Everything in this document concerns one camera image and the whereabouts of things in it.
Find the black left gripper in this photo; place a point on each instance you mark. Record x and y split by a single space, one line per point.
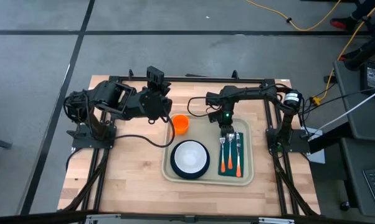
153 102

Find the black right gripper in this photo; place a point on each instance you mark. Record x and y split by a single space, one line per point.
223 116

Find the beige plastic tray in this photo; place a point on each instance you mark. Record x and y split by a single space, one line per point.
206 130

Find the dark green cloth napkin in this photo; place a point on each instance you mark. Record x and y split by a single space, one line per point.
242 155

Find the orange plastic cup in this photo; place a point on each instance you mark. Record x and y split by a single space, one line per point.
180 124

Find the white ribbed bowl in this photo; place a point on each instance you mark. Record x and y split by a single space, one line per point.
190 157

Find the dark blue round plate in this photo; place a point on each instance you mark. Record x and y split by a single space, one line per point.
173 165

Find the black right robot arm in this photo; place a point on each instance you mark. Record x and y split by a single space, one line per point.
268 93

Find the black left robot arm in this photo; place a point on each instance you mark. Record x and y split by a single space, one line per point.
109 99

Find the white paper sheet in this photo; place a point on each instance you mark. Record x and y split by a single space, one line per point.
318 155

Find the grey side table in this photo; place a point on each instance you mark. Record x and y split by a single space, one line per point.
346 81

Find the black desk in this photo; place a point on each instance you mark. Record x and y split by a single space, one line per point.
355 174

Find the black power adapter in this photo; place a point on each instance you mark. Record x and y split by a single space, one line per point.
372 77

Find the person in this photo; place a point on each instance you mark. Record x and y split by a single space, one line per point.
340 24

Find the black chair base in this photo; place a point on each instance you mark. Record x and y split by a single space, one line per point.
368 49

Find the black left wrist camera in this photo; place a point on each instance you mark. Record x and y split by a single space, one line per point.
155 75

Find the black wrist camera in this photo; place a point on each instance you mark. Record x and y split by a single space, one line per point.
155 75
213 99

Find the black metal table frame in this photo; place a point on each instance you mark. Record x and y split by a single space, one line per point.
175 78

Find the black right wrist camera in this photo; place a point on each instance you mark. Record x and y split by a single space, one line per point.
213 99

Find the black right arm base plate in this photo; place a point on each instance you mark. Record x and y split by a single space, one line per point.
299 144

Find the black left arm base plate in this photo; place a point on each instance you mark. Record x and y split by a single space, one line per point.
81 143

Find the silver camera mount bar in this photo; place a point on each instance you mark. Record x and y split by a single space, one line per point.
268 221

